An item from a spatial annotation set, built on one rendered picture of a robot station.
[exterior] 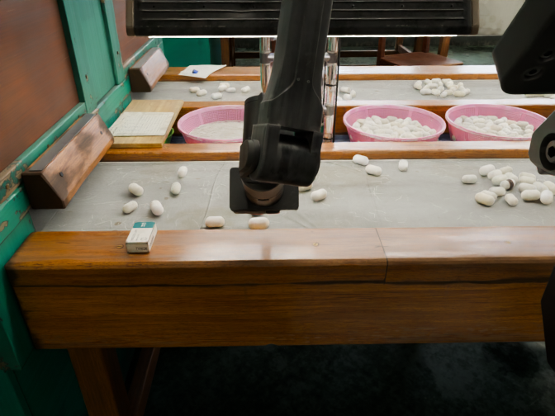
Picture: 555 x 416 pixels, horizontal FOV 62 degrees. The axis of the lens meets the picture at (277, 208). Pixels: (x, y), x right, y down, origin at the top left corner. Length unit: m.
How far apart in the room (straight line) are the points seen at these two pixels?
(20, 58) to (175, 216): 0.37
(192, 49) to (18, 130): 2.81
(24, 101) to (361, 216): 0.63
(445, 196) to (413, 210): 0.10
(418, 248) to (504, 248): 0.14
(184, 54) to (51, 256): 2.96
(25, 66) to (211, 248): 0.46
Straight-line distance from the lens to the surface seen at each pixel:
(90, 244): 0.80
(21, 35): 0.95
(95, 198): 0.99
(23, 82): 0.93
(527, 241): 0.86
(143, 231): 0.77
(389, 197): 0.95
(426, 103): 1.47
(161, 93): 1.63
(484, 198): 0.98
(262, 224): 0.82
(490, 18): 6.63
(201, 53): 3.63
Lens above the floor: 1.20
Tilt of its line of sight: 31 degrees down
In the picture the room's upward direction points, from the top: straight up
